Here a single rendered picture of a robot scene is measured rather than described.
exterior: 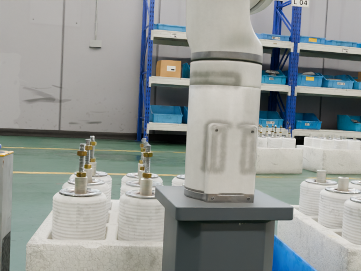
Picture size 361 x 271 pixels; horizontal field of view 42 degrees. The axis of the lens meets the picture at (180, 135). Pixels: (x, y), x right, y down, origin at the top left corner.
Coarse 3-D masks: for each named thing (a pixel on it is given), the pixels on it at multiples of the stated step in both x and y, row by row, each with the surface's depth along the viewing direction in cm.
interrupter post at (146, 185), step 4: (144, 180) 85; (148, 180) 85; (152, 180) 85; (140, 184) 85; (144, 184) 85; (148, 184) 85; (152, 184) 86; (140, 188) 85; (144, 188) 85; (148, 188) 85; (140, 192) 85; (144, 192) 85; (148, 192) 85
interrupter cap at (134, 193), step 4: (128, 192) 86; (132, 192) 86; (136, 192) 87; (152, 192) 87; (128, 196) 83; (132, 196) 83; (136, 196) 82; (140, 196) 82; (144, 196) 82; (148, 196) 82; (152, 196) 83
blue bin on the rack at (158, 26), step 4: (156, 24) 538; (160, 24) 536; (164, 24) 537; (156, 28) 542; (160, 28) 537; (164, 28) 538; (168, 28) 539; (172, 28) 540; (176, 28) 541; (180, 28) 543; (184, 28) 544
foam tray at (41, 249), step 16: (112, 208) 106; (48, 224) 89; (112, 224) 91; (32, 240) 78; (48, 240) 78; (64, 240) 79; (80, 240) 79; (96, 240) 80; (112, 240) 80; (32, 256) 77; (48, 256) 77; (64, 256) 77; (80, 256) 77; (96, 256) 78; (112, 256) 78; (128, 256) 78; (144, 256) 79; (160, 256) 79
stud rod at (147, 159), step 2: (146, 146) 85; (148, 146) 85; (146, 148) 85; (148, 148) 85; (150, 148) 85; (146, 150) 85; (148, 150) 85; (150, 150) 85; (146, 158) 85; (148, 158) 85; (146, 160) 85; (148, 160) 85; (146, 162) 85; (148, 162) 85; (146, 164) 85; (148, 164) 85; (146, 166) 85; (148, 166) 85; (146, 168) 85; (148, 168) 85; (146, 170) 85; (148, 170) 85; (146, 172) 85; (148, 172) 85; (144, 178) 85; (146, 178) 85; (148, 178) 85
